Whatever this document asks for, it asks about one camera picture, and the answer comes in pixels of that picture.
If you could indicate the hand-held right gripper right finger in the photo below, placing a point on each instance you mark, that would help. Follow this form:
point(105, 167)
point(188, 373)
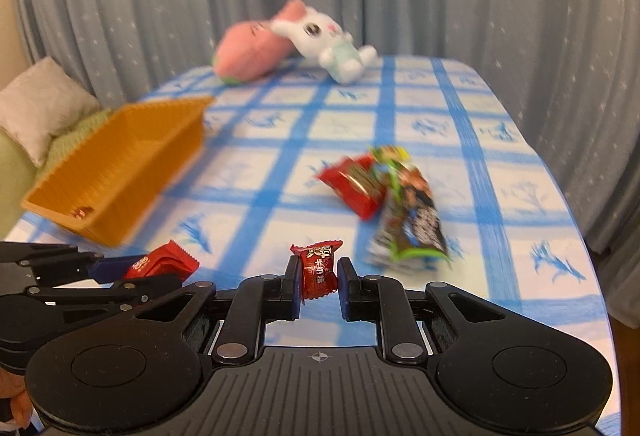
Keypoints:
point(343, 283)

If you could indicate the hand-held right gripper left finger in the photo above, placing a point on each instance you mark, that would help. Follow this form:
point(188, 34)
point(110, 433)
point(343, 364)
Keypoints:
point(296, 283)

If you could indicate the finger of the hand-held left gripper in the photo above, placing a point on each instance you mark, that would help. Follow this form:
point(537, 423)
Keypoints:
point(150, 286)
point(112, 267)

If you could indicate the red candy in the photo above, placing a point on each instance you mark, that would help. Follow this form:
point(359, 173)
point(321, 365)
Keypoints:
point(318, 268)

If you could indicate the red snack packet brown print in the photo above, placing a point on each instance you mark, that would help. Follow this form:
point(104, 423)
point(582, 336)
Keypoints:
point(352, 183)

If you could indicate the orange plastic basket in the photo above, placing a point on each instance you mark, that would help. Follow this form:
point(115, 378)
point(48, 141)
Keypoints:
point(120, 165)

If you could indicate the green-edged dark snack packet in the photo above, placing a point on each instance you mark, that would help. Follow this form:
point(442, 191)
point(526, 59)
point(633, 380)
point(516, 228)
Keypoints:
point(417, 211)

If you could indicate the green knitted blanket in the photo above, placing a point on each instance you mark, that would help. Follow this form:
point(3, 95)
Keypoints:
point(75, 135)

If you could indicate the blue checked tablecloth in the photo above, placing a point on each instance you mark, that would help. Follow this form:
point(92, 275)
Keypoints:
point(310, 125)

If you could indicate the beige pillow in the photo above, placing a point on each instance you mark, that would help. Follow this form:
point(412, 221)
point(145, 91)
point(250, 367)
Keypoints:
point(42, 103)

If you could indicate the pink plush toy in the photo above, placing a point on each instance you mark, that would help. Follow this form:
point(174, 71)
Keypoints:
point(250, 50)

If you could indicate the white plush bunny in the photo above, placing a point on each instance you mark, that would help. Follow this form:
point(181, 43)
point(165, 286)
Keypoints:
point(327, 38)

